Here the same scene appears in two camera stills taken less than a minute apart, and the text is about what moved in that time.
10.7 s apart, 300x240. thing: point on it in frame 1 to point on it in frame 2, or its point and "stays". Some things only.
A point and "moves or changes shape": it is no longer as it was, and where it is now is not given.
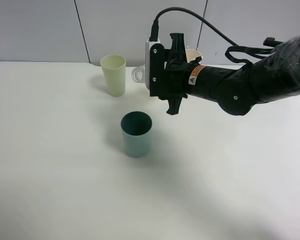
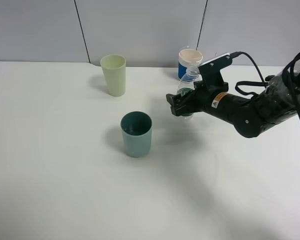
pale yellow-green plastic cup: (114, 66) stays
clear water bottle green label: (138, 74) moves or changes shape
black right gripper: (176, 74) to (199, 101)
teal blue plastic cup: (136, 127) stays
